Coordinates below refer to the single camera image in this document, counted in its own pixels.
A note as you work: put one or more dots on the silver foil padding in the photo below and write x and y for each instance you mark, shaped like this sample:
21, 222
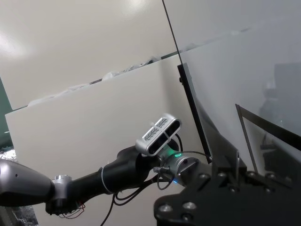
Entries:
8, 154

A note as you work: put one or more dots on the black tape frame marking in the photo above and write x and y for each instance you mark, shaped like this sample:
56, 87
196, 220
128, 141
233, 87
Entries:
270, 122

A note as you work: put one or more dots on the white partition board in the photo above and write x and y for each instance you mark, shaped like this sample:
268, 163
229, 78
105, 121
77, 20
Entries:
94, 117
82, 35

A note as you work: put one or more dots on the white zip tie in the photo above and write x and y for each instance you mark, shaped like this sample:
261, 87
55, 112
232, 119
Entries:
105, 181

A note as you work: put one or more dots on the grey and black left arm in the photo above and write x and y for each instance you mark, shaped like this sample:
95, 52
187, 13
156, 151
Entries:
122, 176

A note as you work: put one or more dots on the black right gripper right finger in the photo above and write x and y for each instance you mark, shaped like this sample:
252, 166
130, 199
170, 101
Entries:
265, 183

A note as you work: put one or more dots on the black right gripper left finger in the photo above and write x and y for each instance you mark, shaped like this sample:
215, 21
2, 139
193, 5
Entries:
221, 176

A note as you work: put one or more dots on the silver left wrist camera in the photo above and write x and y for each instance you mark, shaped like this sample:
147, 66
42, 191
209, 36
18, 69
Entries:
152, 136

